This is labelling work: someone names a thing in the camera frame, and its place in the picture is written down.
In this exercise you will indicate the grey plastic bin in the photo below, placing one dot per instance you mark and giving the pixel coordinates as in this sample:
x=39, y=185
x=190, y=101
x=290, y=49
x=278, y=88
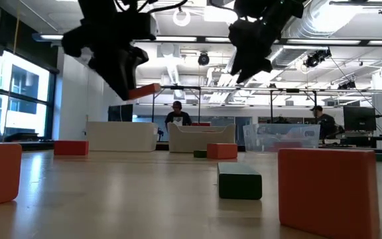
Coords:
x=197, y=139

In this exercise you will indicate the red wooden block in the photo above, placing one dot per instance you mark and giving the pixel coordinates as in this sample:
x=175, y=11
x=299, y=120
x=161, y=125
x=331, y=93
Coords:
x=71, y=148
x=277, y=146

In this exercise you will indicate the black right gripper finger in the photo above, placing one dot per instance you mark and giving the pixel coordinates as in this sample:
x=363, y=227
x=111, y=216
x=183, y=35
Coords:
x=239, y=64
x=255, y=68

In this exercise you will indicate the black ceiling camera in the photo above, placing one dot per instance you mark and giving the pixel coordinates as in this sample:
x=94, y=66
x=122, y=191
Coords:
x=315, y=58
x=203, y=59

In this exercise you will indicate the black background metal frame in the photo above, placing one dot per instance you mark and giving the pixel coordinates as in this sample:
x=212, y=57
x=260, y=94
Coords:
x=184, y=88
x=292, y=90

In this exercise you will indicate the person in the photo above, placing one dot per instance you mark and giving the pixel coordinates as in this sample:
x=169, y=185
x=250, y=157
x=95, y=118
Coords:
x=327, y=123
x=177, y=116

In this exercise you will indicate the clear plastic bin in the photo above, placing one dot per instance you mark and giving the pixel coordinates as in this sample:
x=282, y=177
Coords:
x=277, y=134

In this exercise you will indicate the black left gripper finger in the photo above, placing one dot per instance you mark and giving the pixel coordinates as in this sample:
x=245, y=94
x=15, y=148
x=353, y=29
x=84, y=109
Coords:
x=113, y=69
x=129, y=63

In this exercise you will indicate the black monitor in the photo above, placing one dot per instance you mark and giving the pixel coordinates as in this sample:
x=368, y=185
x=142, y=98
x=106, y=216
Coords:
x=120, y=113
x=359, y=117

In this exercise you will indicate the large window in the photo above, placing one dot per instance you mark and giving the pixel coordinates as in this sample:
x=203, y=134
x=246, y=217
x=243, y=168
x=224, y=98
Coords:
x=25, y=119

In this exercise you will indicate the black aluminium table frame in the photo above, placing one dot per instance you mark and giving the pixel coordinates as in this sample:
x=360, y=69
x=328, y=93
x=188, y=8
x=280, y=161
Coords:
x=38, y=146

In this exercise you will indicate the red crate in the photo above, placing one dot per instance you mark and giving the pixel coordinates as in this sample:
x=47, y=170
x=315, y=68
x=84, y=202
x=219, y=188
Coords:
x=201, y=124

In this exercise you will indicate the white plastic bin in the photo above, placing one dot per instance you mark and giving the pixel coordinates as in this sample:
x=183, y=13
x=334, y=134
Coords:
x=121, y=137

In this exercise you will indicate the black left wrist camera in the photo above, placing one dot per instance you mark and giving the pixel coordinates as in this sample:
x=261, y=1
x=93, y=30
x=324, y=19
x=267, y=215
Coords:
x=144, y=26

